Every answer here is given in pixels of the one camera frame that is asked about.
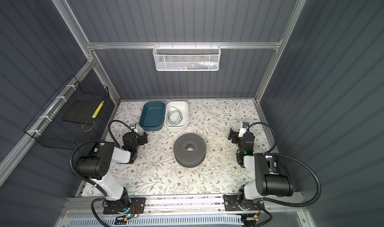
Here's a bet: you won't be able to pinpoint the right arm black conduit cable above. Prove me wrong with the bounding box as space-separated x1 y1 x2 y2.
247 121 322 208

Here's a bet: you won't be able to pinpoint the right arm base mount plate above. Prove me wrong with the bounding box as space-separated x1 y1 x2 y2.
223 195 260 212

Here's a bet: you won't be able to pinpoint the white mesh wall basket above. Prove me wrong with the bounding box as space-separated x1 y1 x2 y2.
153 44 222 71

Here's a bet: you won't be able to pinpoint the teal plastic bin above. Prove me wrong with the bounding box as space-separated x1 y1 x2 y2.
139 101 166 132

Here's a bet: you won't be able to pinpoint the grey perforated cable spool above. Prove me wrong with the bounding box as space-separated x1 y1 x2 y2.
173 133 207 168

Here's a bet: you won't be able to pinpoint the black wire wall basket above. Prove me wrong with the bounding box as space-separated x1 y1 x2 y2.
24 79 114 150

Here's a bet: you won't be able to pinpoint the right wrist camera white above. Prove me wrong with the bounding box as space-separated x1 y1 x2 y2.
238 122 250 138

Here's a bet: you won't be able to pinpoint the green cable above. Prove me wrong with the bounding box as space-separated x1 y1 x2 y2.
167 106 183 127

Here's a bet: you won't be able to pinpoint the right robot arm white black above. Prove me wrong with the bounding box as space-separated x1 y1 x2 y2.
228 128 294 210

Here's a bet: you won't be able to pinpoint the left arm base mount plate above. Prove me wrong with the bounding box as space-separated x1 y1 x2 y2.
103 198 146 215

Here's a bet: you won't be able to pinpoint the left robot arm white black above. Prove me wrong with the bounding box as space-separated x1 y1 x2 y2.
69 132 148 212

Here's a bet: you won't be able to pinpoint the yellow marker pen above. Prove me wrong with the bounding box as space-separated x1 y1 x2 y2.
92 101 104 119

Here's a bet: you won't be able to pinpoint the items inside white basket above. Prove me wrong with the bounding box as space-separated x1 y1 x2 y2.
174 61 220 70

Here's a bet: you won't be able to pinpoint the white plastic bin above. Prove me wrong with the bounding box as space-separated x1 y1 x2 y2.
165 101 189 132

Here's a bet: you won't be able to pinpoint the white slotted cable duct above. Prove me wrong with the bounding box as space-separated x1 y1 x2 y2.
67 214 244 227

